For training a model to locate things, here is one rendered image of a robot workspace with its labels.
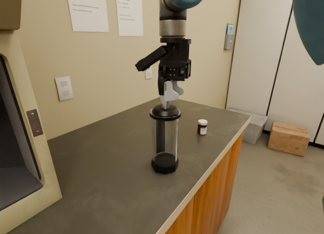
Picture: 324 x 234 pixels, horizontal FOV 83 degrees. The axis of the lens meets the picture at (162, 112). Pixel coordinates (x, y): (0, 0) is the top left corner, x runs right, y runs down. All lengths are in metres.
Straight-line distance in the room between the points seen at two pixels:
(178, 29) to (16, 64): 0.39
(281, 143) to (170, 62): 2.46
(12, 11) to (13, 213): 0.47
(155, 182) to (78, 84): 0.67
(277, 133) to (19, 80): 2.68
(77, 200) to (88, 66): 0.69
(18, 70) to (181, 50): 0.39
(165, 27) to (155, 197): 0.49
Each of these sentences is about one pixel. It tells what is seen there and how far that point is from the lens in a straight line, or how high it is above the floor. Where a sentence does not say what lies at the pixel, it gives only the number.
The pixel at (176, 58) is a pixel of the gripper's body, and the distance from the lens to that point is 0.55.
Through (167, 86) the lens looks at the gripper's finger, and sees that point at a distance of 0.56.
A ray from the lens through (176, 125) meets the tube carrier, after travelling 0.61.
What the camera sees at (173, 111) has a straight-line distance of 0.59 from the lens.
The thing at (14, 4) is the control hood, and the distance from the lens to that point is 0.46.
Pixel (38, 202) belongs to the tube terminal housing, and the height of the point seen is 0.97.
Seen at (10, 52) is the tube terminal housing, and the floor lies 1.37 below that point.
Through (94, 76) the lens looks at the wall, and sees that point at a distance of 1.12.
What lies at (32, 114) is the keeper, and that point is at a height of 1.22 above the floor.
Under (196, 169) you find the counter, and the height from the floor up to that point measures 0.94.
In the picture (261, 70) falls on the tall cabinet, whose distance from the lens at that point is 3.01.
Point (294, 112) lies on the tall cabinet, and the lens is 3.09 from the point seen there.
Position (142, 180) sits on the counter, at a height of 0.94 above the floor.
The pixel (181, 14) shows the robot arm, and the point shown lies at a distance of 0.54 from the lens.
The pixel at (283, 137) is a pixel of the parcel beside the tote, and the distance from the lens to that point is 2.82.
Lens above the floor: 1.40
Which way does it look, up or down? 22 degrees down
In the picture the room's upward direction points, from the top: straight up
